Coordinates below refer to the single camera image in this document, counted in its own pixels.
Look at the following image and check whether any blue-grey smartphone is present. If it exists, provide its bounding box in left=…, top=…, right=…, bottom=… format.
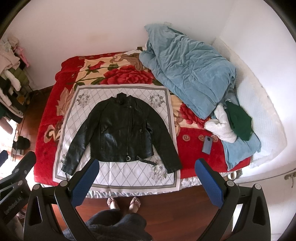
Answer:
left=202, top=136, right=213, bottom=155

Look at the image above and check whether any white quilted headboard pillow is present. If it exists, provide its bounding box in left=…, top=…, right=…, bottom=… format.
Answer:
left=213, top=38, right=287, bottom=167

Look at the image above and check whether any person's foot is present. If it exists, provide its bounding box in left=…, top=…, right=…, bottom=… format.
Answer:
left=128, top=197, right=141, bottom=213
left=107, top=197, right=119, bottom=210

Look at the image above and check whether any dark fuzzy robe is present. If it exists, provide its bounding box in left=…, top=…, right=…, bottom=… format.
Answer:
left=62, top=209, right=153, bottom=241

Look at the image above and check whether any white fluffy garment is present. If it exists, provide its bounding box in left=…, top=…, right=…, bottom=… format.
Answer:
left=204, top=103, right=237, bottom=143

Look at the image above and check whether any white diamond-pattern scarf cloth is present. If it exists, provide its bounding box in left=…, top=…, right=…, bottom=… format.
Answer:
left=53, top=84, right=181, bottom=196

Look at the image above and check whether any pink garment on rack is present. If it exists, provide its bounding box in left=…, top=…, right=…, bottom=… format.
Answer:
left=15, top=47, right=30, bottom=67

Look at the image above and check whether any dark green garment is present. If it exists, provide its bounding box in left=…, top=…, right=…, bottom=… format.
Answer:
left=224, top=99, right=252, bottom=141

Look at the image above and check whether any black leather jacket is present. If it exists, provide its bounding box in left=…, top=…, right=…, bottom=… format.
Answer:
left=62, top=93, right=182, bottom=175

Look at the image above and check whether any person's right foot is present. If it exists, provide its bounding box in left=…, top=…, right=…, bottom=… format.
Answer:
left=128, top=197, right=141, bottom=213

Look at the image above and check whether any black bag on floor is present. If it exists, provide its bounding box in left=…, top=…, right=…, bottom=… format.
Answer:
left=13, top=136, right=31, bottom=150

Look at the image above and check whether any red floral blanket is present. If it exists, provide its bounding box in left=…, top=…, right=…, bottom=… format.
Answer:
left=34, top=51, right=250, bottom=198

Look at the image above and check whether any clothes rack with garments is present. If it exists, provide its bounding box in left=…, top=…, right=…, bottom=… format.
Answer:
left=1, top=35, right=33, bottom=134

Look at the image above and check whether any light blue duvet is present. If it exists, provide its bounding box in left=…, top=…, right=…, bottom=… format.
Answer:
left=139, top=24, right=261, bottom=169

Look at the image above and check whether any person's left foot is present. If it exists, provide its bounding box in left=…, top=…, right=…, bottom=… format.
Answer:
left=107, top=197, right=119, bottom=210

